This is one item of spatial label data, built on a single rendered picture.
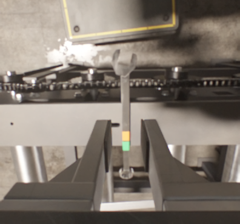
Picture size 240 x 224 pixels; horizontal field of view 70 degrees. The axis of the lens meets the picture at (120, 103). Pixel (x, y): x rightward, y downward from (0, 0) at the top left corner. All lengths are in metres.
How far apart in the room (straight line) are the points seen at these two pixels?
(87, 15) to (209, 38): 0.96
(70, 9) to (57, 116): 0.94
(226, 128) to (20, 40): 1.58
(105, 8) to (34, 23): 0.68
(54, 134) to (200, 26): 1.41
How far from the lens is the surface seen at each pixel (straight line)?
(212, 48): 1.63
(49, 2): 1.62
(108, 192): 0.81
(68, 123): 0.35
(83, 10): 1.20
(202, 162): 1.94
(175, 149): 0.68
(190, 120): 0.35
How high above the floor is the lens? 1.47
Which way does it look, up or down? 72 degrees down
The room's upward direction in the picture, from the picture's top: 175 degrees counter-clockwise
